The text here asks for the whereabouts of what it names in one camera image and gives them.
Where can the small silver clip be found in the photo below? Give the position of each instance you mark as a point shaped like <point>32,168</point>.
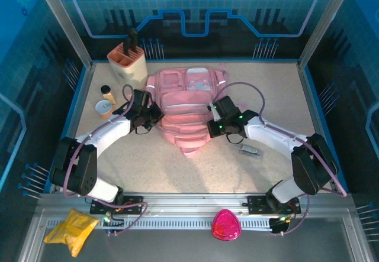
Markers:
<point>250,150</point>

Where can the pink student backpack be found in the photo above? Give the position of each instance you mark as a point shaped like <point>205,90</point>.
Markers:
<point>183,105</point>

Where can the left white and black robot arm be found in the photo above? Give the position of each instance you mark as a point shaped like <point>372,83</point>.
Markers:
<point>109,132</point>

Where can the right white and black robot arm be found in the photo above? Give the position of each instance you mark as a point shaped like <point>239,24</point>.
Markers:
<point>272,132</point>

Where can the orange can with white lid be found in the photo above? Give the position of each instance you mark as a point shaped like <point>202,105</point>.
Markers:
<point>104,109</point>

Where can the small bottle with black cap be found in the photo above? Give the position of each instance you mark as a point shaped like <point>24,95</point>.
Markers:
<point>109,95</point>

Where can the beige knife block orange top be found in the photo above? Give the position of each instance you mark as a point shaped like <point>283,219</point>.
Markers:
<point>131,69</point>

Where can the aluminium front beam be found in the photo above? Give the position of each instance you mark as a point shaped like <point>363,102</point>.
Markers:
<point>192,200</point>

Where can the magenta coin purse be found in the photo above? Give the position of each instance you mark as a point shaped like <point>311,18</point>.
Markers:
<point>226,225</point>

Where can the yellow plastic pouch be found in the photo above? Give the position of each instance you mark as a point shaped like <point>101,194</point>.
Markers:
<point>72,229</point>

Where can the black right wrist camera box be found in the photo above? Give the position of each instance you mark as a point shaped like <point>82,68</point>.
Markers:
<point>226,105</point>

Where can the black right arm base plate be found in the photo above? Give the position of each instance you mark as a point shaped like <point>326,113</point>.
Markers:
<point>257,204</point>

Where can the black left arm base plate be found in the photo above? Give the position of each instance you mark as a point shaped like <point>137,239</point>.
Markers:
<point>133,204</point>

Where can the aluminium frame post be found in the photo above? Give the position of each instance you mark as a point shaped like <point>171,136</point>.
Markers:
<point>63,22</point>
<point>322,22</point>

